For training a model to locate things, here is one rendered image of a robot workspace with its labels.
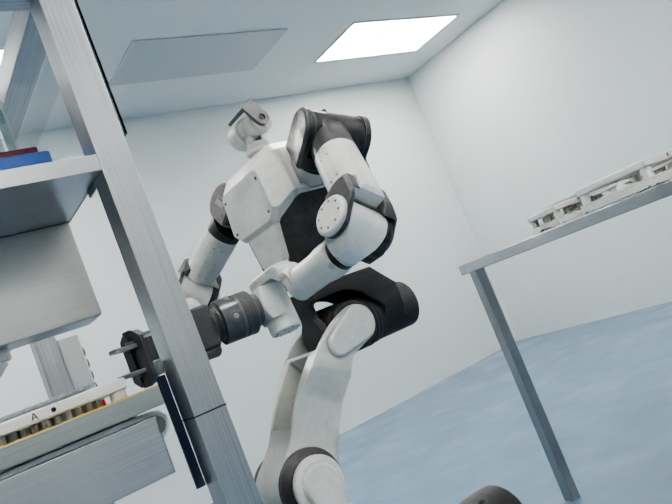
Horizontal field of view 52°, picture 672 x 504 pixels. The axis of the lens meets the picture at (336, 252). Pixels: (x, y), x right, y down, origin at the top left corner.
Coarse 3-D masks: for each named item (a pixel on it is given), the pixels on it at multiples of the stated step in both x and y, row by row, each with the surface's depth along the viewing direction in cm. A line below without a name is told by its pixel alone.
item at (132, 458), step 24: (120, 432) 113; (144, 432) 115; (72, 456) 108; (96, 456) 110; (120, 456) 112; (144, 456) 114; (168, 456) 116; (0, 480) 105; (24, 480) 104; (48, 480) 106; (72, 480) 107; (96, 480) 109; (120, 480) 111; (144, 480) 113
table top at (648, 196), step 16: (640, 192) 173; (656, 192) 169; (608, 208) 182; (624, 208) 178; (576, 224) 193; (592, 224) 189; (528, 240) 212; (544, 240) 206; (496, 256) 227; (512, 256) 220; (464, 272) 244
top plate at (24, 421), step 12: (108, 384) 116; (120, 384) 117; (72, 396) 113; (84, 396) 114; (96, 396) 115; (48, 408) 110; (60, 408) 111; (72, 408) 112; (12, 420) 107; (24, 420) 108; (36, 420) 109; (0, 432) 106; (12, 432) 107
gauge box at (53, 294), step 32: (64, 224) 139; (0, 256) 131; (32, 256) 134; (64, 256) 138; (0, 288) 130; (32, 288) 133; (64, 288) 136; (0, 320) 128; (32, 320) 131; (64, 320) 134
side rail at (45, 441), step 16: (128, 400) 115; (144, 400) 116; (160, 400) 118; (80, 416) 110; (96, 416) 112; (112, 416) 113; (128, 416) 114; (48, 432) 107; (64, 432) 108; (80, 432) 110; (0, 448) 103; (16, 448) 104; (32, 448) 105; (48, 448) 107; (0, 464) 103; (16, 464) 104
